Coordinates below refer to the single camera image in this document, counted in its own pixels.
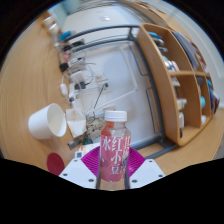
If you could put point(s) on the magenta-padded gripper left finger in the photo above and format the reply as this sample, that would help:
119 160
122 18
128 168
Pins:
78 170

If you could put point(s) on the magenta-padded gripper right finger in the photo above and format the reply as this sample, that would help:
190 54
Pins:
148 171

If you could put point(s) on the pink-labelled clear drink bottle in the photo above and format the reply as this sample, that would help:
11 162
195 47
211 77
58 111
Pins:
115 156

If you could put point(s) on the flat round red coaster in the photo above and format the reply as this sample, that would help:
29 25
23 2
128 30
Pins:
55 164

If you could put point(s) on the wooden tree-creature figurine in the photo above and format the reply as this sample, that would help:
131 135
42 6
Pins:
95 128

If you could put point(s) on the white paper cup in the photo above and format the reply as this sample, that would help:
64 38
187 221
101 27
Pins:
43 123

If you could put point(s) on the wooden shelf unit with items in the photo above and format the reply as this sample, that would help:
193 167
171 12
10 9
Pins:
173 110

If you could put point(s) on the grey metal desk frame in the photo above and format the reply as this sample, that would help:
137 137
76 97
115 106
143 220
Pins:
146 76

